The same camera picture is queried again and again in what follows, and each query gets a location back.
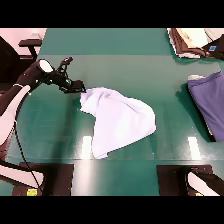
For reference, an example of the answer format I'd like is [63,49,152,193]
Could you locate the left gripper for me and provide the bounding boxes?
[59,77,87,94]

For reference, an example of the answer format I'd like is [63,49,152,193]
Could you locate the white shirt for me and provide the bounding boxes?
[79,86,157,160]

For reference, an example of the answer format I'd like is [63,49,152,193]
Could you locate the cream garment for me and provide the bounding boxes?
[175,28,224,49]

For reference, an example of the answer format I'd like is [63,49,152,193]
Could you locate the purple garment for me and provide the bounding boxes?
[187,70,224,143]

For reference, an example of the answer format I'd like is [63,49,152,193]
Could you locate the black garment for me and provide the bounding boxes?
[201,32,224,62]

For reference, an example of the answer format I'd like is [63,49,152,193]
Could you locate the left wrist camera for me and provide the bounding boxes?
[58,56,74,78]

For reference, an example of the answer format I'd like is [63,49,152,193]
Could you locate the black cable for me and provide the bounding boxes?
[12,117,45,196]

